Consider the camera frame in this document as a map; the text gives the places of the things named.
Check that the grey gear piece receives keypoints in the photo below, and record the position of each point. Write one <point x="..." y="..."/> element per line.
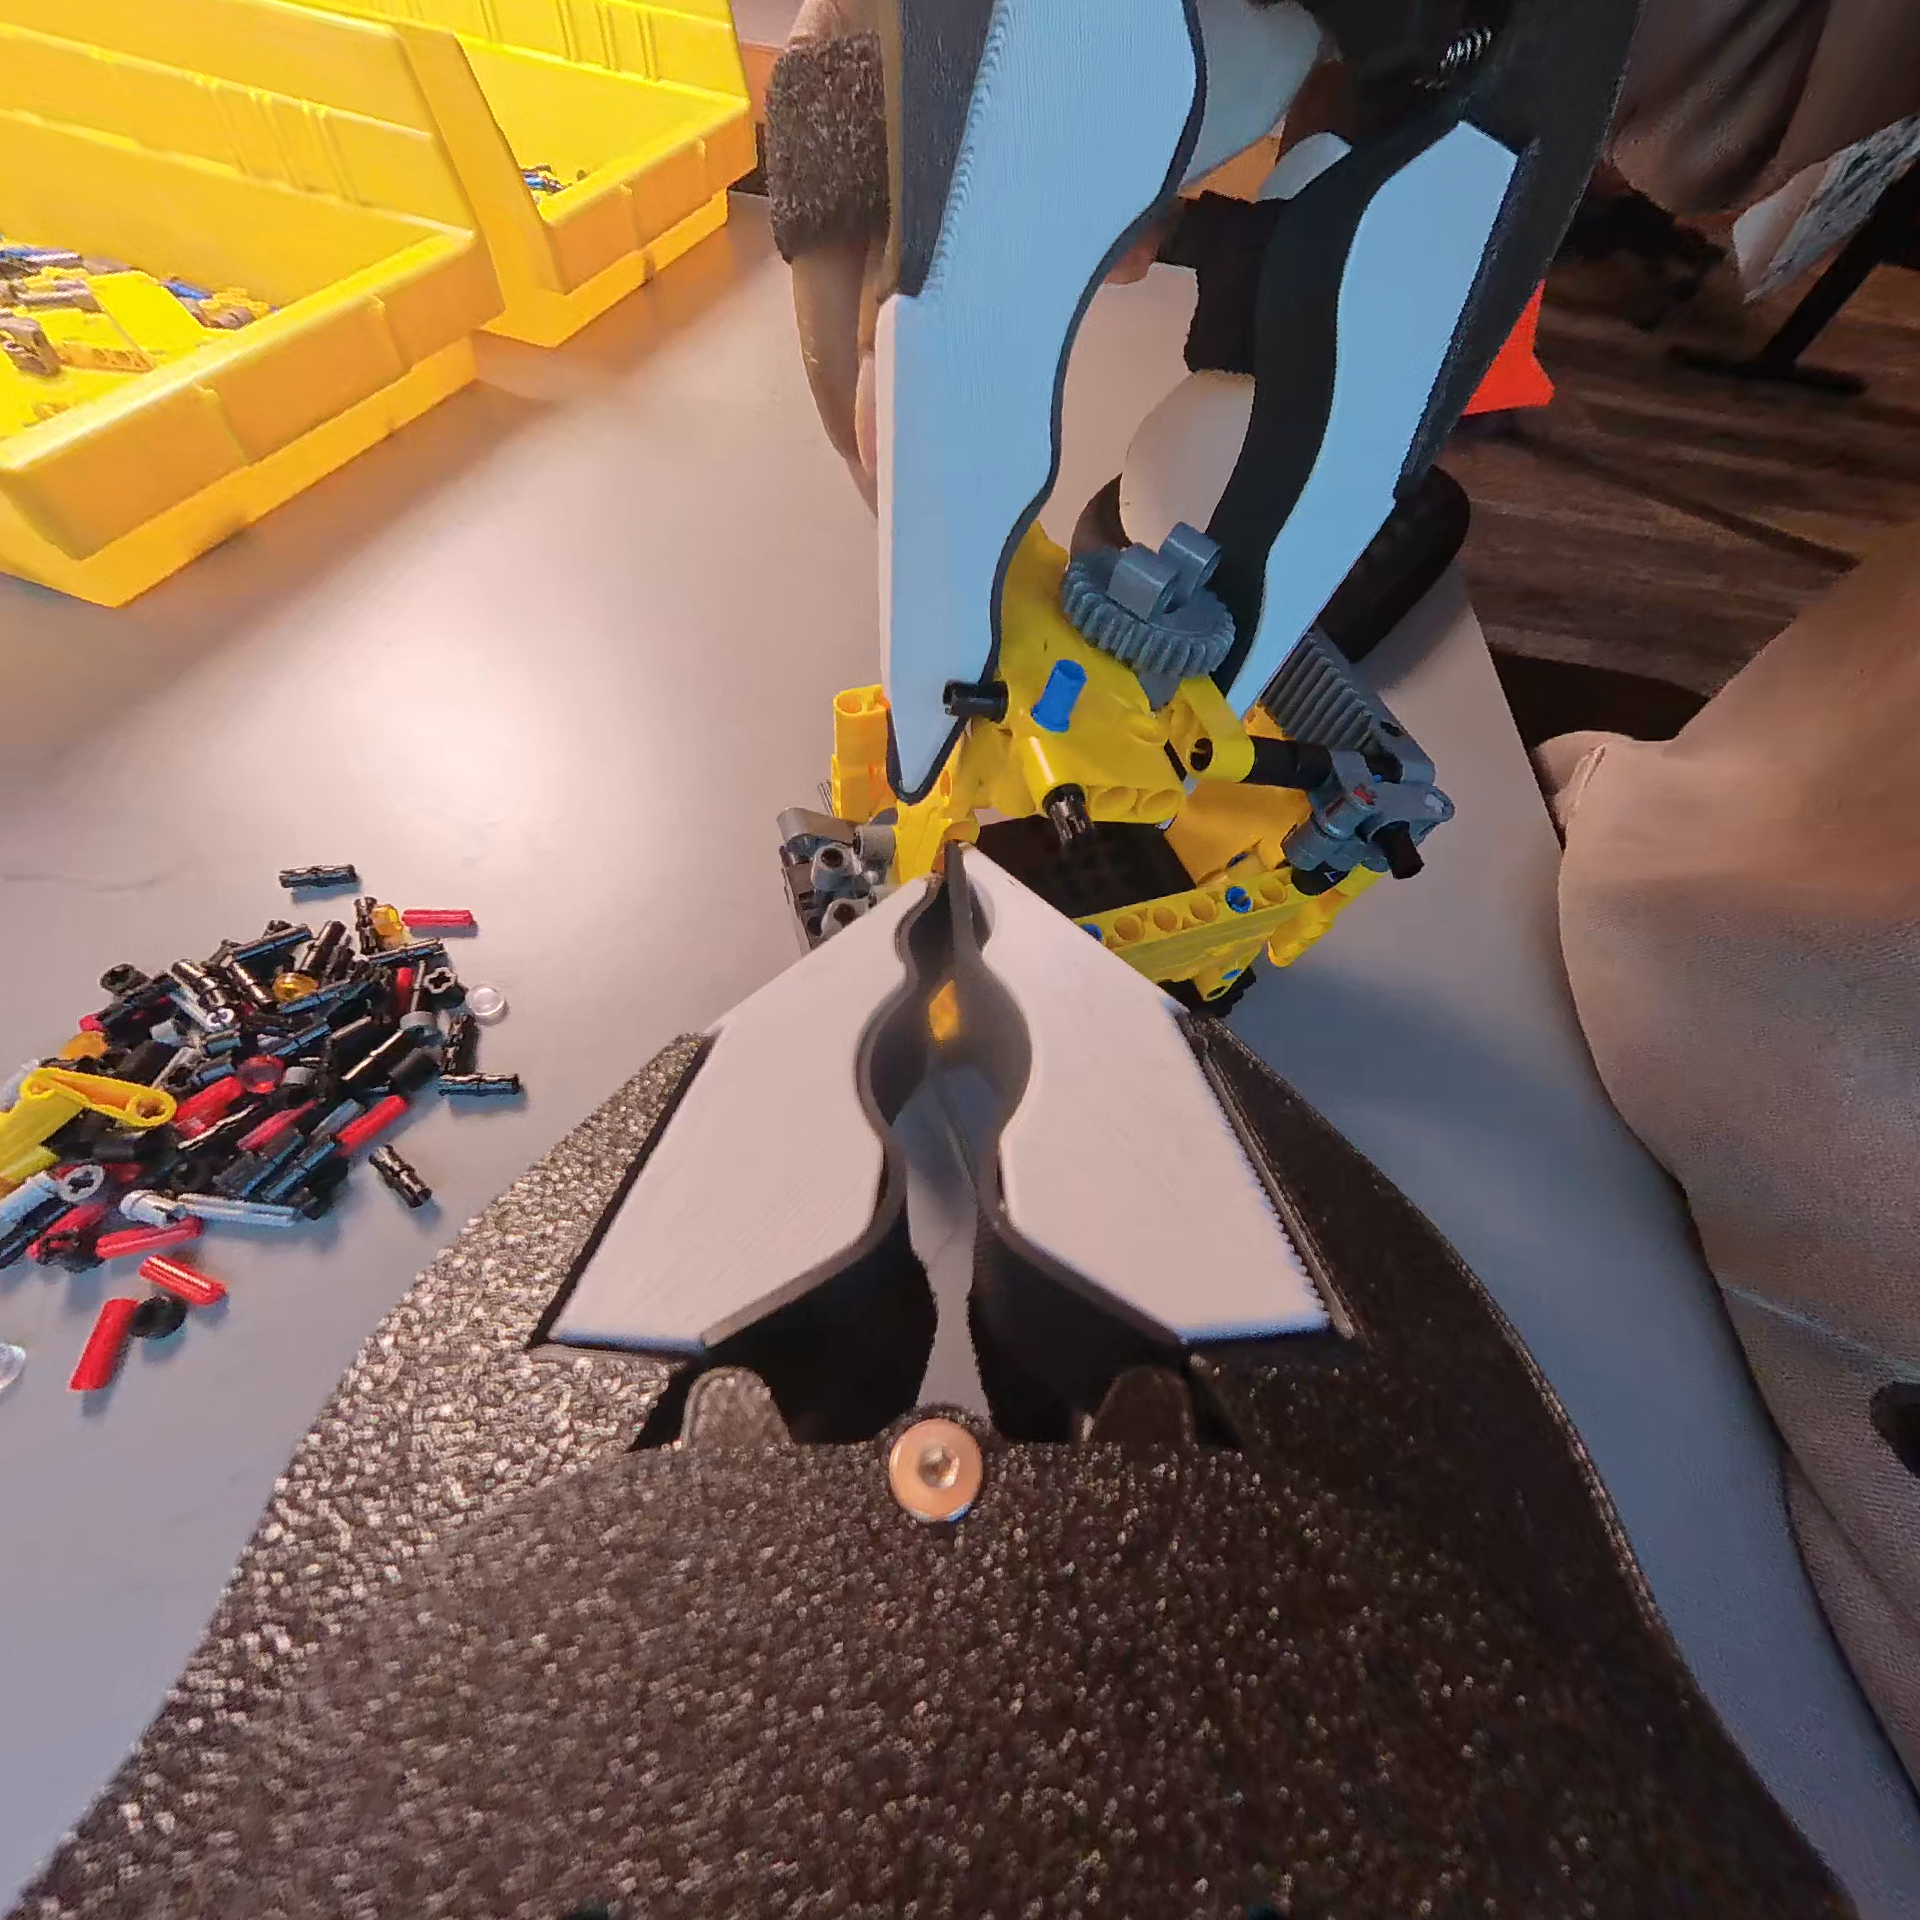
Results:
<point x="1155" y="631"/>

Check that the white printed leaflet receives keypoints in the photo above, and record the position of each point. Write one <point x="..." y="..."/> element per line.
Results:
<point x="1822" y="210"/>

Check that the yellow plastic bin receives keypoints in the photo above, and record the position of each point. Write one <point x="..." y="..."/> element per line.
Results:
<point x="224" y="450"/>
<point x="630" y="225"/>

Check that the assorted grey blue small parts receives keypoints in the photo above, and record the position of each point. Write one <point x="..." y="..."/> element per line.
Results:
<point x="134" y="309"/>

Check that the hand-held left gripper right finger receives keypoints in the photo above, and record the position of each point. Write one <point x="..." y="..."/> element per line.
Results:
<point x="1139" y="1171"/>

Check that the black wrist rest pad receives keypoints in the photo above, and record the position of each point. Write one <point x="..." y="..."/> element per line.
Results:
<point x="1401" y="571"/>

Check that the grey desk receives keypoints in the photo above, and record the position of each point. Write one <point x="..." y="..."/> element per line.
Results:
<point x="600" y="676"/>

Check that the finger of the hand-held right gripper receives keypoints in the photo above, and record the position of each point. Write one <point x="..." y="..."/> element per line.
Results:
<point x="1393" y="331"/>
<point x="990" y="302"/>

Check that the pile of black red pins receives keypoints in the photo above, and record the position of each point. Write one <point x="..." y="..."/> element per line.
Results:
<point x="300" y="1049"/>

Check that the yellow bent beam piece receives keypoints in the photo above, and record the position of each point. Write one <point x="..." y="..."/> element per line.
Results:
<point x="88" y="1109"/>

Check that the person's right hand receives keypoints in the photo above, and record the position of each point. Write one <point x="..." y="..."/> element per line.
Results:
<point x="832" y="361"/>

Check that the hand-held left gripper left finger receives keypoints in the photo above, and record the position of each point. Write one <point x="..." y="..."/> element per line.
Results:
<point x="735" y="1186"/>

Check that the person's right forearm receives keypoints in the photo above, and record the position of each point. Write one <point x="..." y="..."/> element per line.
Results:
<point x="1770" y="78"/>

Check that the assorted black blue pins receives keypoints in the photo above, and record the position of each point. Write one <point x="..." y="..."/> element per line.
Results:
<point x="548" y="180"/>

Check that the yellow toy robot model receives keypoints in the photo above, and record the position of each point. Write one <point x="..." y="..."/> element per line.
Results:
<point x="1124" y="764"/>

